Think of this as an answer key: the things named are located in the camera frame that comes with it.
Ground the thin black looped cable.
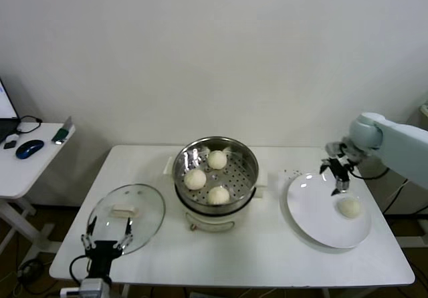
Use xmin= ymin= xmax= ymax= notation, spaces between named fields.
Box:
xmin=15 ymin=116 xmax=43 ymax=135

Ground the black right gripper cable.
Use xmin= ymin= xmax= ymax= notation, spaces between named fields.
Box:
xmin=347 ymin=166 xmax=391 ymax=181

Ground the black wall power cable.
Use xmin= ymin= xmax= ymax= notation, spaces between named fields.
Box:
xmin=383 ymin=179 xmax=409 ymax=214

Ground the white side table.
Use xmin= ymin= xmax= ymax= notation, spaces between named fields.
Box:
xmin=0 ymin=122 xmax=76 ymax=269

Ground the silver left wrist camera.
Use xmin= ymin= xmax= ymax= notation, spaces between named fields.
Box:
xmin=60 ymin=277 xmax=112 ymax=298

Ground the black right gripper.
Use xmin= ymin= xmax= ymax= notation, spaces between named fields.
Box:
xmin=320 ymin=156 xmax=351 ymax=197

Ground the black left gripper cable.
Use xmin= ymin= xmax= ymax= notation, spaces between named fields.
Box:
xmin=68 ymin=256 xmax=90 ymax=284

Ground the glass pot lid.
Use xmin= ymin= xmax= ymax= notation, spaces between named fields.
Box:
xmin=86 ymin=183 xmax=166 ymax=257

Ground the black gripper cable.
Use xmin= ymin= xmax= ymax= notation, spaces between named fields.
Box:
xmin=68 ymin=256 xmax=90 ymax=284
xmin=347 ymin=166 xmax=391 ymax=181

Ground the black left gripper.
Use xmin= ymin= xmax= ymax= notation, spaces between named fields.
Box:
xmin=82 ymin=216 xmax=134 ymax=279

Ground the black white usb adapter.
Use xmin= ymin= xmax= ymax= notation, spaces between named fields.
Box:
xmin=2 ymin=134 xmax=20 ymax=151

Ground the small green grey device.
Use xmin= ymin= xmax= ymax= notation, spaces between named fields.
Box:
xmin=51 ymin=116 xmax=76 ymax=145

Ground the white furniture base bar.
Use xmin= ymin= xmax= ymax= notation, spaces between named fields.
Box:
xmin=397 ymin=236 xmax=428 ymax=249

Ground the black laptop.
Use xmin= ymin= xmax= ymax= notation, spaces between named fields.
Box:
xmin=0 ymin=77 xmax=21 ymax=144

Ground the steel steamer basket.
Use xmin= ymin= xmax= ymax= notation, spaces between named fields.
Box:
xmin=163 ymin=136 xmax=270 ymax=208

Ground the white electric pot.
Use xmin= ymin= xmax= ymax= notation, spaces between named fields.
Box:
xmin=173 ymin=184 xmax=265 ymax=234

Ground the white wall cable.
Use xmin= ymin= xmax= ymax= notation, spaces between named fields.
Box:
xmin=384 ymin=182 xmax=406 ymax=204

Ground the white steamed baozi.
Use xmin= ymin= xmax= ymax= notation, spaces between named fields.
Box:
xmin=207 ymin=150 xmax=228 ymax=171
xmin=207 ymin=186 xmax=231 ymax=205
xmin=336 ymin=197 xmax=363 ymax=218
xmin=184 ymin=168 xmax=207 ymax=191

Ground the white round plate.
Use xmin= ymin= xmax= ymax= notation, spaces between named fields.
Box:
xmin=286 ymin=172 xmax=372 ymax=248

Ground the blue computer mouse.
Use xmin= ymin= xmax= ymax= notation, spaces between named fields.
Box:
xmin=15 ymin=140 xmax=45 ymax=160

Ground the floor cable bundle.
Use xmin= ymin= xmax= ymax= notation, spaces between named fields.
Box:
xmin=16 ymin=259 xmax=44 ymax=294

